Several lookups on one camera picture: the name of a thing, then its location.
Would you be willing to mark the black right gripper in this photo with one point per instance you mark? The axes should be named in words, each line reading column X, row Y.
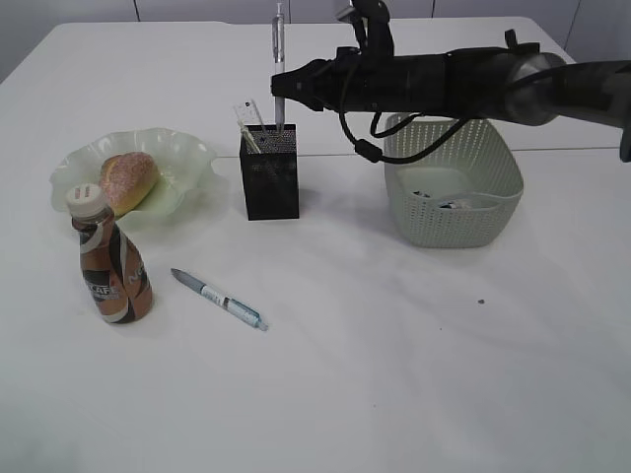
column 450, row 84

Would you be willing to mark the white grey ballpoint pen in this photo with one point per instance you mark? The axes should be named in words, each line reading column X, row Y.
column 278, row 50

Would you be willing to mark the clear plastic ruler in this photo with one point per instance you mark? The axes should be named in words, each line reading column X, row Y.
column 248, row 114

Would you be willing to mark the white cream ballpoint pen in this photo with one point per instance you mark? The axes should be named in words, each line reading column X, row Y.
column 250, row 142

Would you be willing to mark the small paper ball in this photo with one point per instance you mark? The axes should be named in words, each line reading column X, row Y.
column 421, row 193

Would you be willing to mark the large paper ball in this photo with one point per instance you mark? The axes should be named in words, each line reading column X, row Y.
column 462, row 203

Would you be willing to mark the sugared bread bun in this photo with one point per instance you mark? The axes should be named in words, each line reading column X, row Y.
column 127, row 179

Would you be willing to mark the brown Nescafe coffee bottle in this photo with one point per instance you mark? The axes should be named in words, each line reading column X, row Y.
column 112, row 267

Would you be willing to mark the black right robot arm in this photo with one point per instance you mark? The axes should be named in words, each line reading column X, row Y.
column 517, row 84

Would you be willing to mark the black mesh pen holder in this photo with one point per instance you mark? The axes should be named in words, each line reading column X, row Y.
column 270, row 179

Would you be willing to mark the green wavy glass plate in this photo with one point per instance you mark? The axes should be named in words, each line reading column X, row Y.
column 184, row 163

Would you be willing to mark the pale green plastic basket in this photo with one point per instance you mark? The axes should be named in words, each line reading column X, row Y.
column 475, row 162

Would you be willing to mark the grey blue ballpoint pen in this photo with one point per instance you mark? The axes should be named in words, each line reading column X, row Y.
column 239, row 310

